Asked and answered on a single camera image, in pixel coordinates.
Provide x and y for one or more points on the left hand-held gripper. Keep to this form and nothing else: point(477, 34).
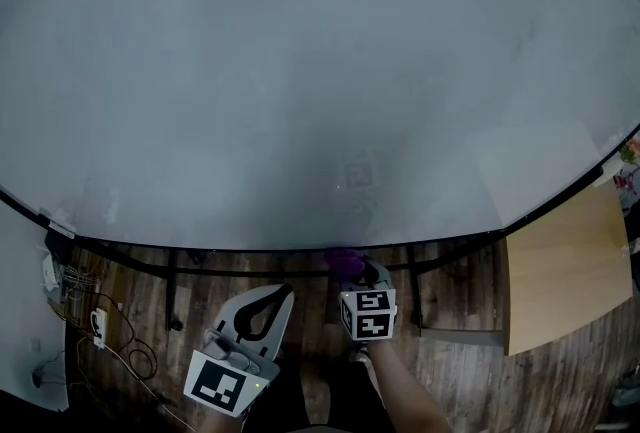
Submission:
point(212, 383)

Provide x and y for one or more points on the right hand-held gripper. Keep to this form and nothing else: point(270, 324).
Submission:
point(370, 316)

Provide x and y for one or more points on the purple cloth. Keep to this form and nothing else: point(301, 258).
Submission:
point(344, 262)

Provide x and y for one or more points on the large whiteboard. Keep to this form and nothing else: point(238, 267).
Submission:
point(300, 71)

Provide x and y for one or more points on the person's right forearm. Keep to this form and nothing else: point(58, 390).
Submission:
point(405, 391)

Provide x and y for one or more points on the person's left forearm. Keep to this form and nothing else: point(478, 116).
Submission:
point(220, 423)

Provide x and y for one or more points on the person's right shoe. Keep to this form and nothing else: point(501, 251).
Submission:
point(359, 355)

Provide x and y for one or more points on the person's black trousers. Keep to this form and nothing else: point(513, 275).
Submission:
point(350, 401)

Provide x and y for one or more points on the white power strip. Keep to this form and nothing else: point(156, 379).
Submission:
point(99, 328)

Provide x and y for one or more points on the light wooden table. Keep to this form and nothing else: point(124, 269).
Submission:
point(565, 271)

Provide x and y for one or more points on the white network device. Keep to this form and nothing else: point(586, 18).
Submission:
point(50, 273)

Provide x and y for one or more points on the white marker pen black cap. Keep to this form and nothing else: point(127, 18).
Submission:
point(61, 230)

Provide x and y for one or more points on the black power adapter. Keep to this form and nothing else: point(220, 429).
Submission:
point(37, 378)

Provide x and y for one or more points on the white vase with flowers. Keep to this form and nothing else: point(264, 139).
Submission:
point(612, 171)

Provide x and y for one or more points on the small red ornament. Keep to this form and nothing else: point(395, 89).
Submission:
point(625, 183)

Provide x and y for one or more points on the white wall socket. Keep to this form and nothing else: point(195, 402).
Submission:
point(36, 344)

